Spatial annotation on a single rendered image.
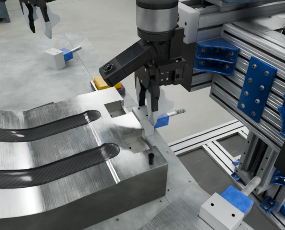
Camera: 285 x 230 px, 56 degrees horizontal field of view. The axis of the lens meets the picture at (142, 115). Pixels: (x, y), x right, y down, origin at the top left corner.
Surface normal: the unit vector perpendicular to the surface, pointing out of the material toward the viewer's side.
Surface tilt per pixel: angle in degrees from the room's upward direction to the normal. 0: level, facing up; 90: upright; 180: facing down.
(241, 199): 0
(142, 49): 28
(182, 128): 0
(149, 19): 90
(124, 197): 90
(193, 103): 0
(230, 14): 90
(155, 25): 90
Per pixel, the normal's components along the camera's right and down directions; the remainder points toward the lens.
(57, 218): 0.42, 0.56
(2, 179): 0.44, -0.77
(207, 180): 0.00, -0.78
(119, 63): -0.42, -0.56
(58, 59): 0.80, 0.37
